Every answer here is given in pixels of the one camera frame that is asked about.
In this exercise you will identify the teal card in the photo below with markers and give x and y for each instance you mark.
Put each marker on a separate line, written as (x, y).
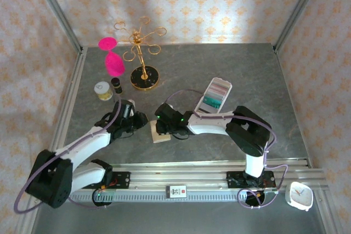
(214, 100)

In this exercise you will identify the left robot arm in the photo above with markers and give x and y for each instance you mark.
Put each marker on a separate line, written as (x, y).
(87, 142)

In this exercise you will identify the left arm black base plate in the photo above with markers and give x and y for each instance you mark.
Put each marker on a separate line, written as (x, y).
(122, 179)

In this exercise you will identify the aluminium frame post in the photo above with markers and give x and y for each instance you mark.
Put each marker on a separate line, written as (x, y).
(299, 9)
(57, 9)

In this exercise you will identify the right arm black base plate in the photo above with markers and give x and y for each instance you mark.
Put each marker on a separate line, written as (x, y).
(233, 179)

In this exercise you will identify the aluminium side rail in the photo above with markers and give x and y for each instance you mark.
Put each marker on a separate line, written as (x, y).
(74, 91)

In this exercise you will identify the aluminium rail frame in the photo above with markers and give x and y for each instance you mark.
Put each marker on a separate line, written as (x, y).
(178, 175)

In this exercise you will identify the stack of assorted cards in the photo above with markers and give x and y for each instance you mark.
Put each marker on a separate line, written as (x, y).
(218, 87)

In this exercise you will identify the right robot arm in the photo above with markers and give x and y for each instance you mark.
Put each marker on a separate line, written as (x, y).
(208, 125)

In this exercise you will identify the small dark bottle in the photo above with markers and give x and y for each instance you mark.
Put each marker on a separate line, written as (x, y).
(116, 83)

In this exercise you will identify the jar with white lid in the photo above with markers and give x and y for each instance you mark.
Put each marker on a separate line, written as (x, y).
(102, 89)

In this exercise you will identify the beige leather card holder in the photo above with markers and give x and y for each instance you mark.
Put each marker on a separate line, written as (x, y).
(160, 138)

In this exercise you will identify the pink wine glass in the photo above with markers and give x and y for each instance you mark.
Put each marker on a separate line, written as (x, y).
(114, 65)

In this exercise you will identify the white square clock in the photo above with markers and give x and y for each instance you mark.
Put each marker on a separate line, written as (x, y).
(299, 195)

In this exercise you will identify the white perforated plastic basket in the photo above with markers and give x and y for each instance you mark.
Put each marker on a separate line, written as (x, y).
(231, 86)

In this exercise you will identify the white label tag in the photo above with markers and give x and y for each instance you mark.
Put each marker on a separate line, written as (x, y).
(176, 191)

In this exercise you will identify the gold wine glass rack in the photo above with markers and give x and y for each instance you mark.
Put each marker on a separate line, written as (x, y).
(144, 79)

